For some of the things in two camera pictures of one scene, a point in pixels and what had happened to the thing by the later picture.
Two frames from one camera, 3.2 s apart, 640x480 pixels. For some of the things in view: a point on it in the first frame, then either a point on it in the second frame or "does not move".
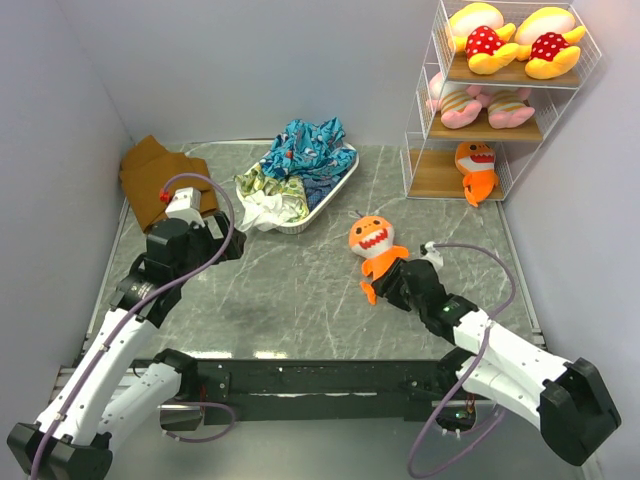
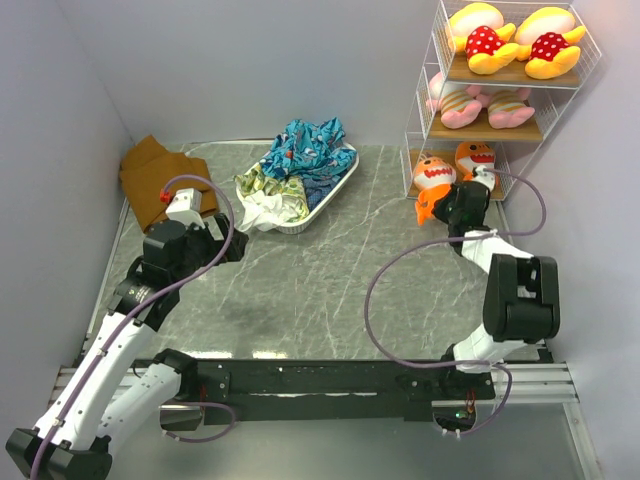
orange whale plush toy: x=372 y=238 to x=433 y=177
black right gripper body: x=398 y=293 to x=445 y=210
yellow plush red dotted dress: x=543 y=38 does not move
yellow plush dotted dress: x=479 y=30 does not move
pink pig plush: x=507 y=108 does not move
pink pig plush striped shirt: x=459 y=108 does not move
